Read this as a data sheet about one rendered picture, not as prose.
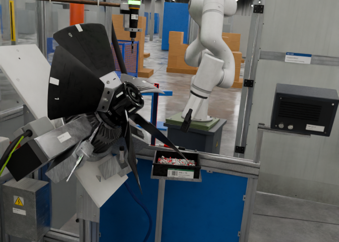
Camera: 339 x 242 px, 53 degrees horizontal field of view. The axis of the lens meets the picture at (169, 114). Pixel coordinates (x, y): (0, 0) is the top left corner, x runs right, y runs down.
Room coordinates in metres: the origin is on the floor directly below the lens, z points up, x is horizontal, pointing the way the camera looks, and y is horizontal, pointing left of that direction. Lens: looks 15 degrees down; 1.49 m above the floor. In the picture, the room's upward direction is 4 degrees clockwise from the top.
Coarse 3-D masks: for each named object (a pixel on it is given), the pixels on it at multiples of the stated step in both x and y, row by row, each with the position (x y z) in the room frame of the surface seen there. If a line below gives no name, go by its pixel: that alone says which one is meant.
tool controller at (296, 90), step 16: (288, 96) 1.47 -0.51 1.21; (304, 96) 1.45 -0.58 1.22; (320, 96) 1.44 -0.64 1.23; (336, 96) 1.44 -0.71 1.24; (272, 112) 1.51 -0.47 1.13; (288, 112) 1.48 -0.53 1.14; (304, 112) 1.46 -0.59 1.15; (320, 112) 1.44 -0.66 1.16; (272, 128) 1.52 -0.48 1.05; (288, 128) 1.48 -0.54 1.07; (304, 128) 1.48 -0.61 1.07; (320, 128) 1.46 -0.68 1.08
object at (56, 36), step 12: (84, 24) 1.37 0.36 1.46; (96, 24) 1.41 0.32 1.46; (60, 36) 1.28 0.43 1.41; (84, 36) 1.33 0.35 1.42; (96, 36) 1.36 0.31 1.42; (72, 48) 1.29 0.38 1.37; (84, 48) 1.30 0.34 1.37; (96, 48) 1.32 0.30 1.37; (108, 48) 1.35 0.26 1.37; (84, 60) 1.28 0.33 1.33; (96, 60) 1.30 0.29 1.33; (108, 60) 1.32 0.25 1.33; (96, 72) 1.28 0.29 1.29; (108, 72) 1.29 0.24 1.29
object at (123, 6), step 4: (120, 4) 1.32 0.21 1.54; (124, 4) 1.32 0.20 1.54; (128, 4) 1.32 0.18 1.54; (120, 8) 1.31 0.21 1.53; (124, 8) 1.32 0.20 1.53; (128, 8) 1.32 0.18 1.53; (120, 12) 1.34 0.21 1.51; (124, 12) 1.31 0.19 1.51; (128, 12) 1.32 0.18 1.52; (124, 16) 1.32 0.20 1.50; (128, 16) 1.32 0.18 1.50; (124, 20) 1.32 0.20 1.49; (128, 20) 1.32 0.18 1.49; (124, 24) 1.32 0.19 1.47; (128, 24) 1.32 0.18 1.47; (124, 28) 1.33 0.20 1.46; (128, 28) 1.31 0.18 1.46; (132, 28) 1.31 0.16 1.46; (136, 28) 1.31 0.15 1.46; (140, 28) 1.36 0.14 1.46
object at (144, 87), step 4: (124, 76) 1.57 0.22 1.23; (128, 76) 1.58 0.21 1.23; (132, 76) 1.60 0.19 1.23; (120, 80) 1.51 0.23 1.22; (124, 80) 1.52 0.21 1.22; (128, 80) 1.53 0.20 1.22; (132, 80) 1.54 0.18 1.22; (136, 80) 1.55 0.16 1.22; (140, 80) 1.58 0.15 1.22; (136, 84) 1.48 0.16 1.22; (140, 84) 1.50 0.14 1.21; (144, 84) 1.52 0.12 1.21; (148, 84) 1.56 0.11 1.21; (140, 88) 1.43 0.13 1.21; (144, 88) 1.45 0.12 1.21; (148, 88) 1.48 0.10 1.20; (152, 88) 1.51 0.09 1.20; (156, 88) 1.55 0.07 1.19; (140, 92) 1.37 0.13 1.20; (144, 92) 1.39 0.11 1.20; (148, 92) 1.41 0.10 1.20; (152, 92) 1.44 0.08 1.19; (156, 92) 1.47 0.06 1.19; (160, 92) 1.52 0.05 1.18
